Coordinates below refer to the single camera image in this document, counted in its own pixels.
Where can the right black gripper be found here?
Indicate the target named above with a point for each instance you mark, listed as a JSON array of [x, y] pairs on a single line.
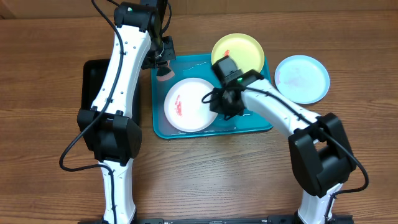
[[217, 107]]

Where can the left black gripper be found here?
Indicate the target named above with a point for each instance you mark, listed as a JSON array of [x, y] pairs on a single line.
[[148, 64]]

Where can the green and pink sponge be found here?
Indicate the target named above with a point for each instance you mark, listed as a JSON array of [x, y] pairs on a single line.
[[164, 73]]

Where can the white plate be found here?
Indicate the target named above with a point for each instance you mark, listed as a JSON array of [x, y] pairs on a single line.
[[183, 106]]

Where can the yellow green plate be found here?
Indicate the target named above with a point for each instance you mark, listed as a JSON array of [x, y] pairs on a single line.
[[246, 51]]

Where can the light blue plate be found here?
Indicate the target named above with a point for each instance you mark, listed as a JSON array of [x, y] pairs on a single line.
[[302, 79]]

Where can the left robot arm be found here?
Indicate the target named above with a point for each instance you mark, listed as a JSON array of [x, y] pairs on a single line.
[[107, 119]]

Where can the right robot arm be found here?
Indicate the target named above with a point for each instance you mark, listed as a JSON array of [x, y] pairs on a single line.
[[320, 154]]

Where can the teal serving tray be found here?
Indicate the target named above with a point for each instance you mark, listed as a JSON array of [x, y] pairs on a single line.
[[197, 66]]

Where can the black rectangular tray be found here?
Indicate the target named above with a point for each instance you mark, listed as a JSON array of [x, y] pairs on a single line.
[[94, 72]]

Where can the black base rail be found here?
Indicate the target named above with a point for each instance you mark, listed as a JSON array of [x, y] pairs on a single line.
[[272, 219]]

